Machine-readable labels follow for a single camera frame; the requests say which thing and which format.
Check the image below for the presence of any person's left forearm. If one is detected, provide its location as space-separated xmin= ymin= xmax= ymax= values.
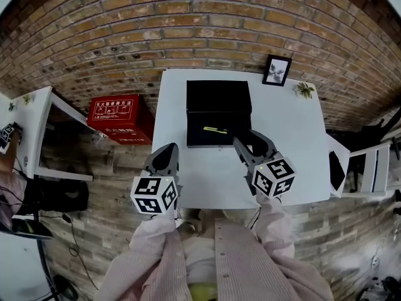
xmin=130 ymin=213 xmax=186 ymax=263

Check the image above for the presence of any black picture frame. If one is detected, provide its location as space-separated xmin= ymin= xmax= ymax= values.
xmin=262 ymin=54 xmax=293 ymax=87

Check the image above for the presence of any white wooden chair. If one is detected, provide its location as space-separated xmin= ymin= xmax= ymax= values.
xmin=325 ymin=133 xmax=396 ymax=199

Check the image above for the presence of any black pouch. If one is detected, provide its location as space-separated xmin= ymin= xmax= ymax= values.
xmin=328 ymin=150 xmax=346 ymax=192

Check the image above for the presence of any person's pink striped shirt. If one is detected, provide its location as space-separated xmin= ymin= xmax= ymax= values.
xmin=96 ymin=218 xmax=335 ymax=301

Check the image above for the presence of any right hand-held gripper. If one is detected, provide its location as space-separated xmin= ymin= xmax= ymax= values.
xmin=232 ymin=129 xmax=297 ymax=199

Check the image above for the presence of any person's right forearm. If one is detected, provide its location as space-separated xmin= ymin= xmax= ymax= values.
xmin=253 ymin=194 xmax=296 ymax=263

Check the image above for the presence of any small potted plant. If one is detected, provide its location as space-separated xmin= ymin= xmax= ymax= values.
xmin=294 ymin=81 xmax=316 ymax=100

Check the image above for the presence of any white square table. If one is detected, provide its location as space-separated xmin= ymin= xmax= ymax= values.
xmin=152 ymin=68 xmax=333 ymax=209

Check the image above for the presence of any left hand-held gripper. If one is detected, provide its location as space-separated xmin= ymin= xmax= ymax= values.
xmin=130 ymin=142 xmax=184 ymax=222

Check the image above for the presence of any red fire equipment box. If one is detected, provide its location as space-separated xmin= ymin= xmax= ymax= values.
xmin=86 ymin=94 xmax=154 ymax=146

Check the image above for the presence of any black floor cable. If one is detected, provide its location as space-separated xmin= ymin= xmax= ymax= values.
xmin=61 ymin=213 xmax=98 ymax=291

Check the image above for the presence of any white side table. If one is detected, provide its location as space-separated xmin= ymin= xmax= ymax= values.
xmin=0 ymin=85 xmax=95 ymax=182

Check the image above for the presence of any black box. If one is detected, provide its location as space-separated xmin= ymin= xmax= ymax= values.
xmin=185 ymin=80 xmax=253 ymax=150

